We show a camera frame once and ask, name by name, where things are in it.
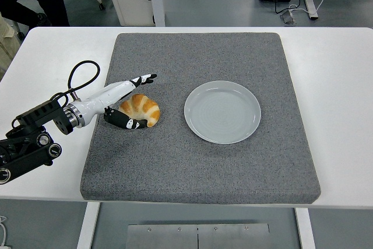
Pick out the grey felt mat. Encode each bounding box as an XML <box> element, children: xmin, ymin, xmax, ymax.
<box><xmin>79</xmin><ymin>31</ymin><xmax>322</xmax><ymax>205</ymax></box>

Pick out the round grey plate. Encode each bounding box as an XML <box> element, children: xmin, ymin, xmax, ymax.
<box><xmin>183</xmin><ymin>80</ymin><xmax>262</xmax><ymax>145</ymax></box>

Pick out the beige cloth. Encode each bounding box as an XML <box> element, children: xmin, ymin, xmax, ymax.
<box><xmin>0</xmin><ymin>12</ymin><xmax>22</xmax><ymax>72</ymax></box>

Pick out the grey floor socket box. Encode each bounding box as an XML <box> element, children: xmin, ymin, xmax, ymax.
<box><xmin>280</xmin><ymin>9</ymin><xmax>298</xmax><ymax>25</ymax></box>

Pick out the golden croissant bread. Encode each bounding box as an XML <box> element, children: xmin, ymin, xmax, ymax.
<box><xmin>118</xmin><ymin>93</ymin><xmax>161</xmax><ymax>128</ymax></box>

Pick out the white table leg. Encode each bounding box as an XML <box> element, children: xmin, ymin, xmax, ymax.
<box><xmin>294</xmin><ymin>206</ymin><xmax>317</xmax><ymax>249</ymax></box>
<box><xmin>76</xmin><ymin>202</ymin><xmax>101</xmax><ymax>249</ymax></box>

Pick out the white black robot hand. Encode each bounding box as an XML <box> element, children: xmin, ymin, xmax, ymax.
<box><xmin>74</xmin><ymin>73</ymin><xmax>158</xmax><ymax>130</ymax></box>

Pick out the short white cable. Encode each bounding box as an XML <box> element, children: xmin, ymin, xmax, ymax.
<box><xmin>0</xmin><ymin>215</ymin><xmax>11</xmax><ymax>249</ymax></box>

